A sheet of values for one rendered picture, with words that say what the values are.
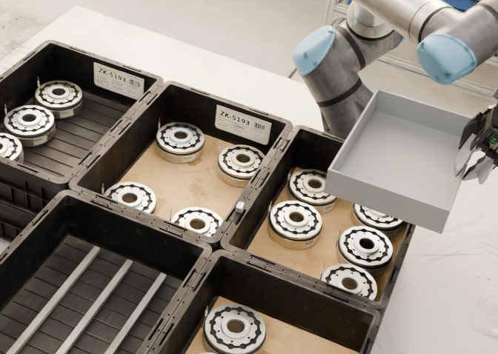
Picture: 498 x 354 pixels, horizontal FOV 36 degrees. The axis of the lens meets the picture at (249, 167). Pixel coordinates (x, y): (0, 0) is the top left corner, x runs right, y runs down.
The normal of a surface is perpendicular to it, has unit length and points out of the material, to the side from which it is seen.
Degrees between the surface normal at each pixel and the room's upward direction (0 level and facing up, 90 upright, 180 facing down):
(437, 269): 0
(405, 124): 2
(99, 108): 0
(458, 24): 27
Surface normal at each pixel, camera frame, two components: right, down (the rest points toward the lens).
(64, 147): 0.11, -0.75
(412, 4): -0.53, -0.46
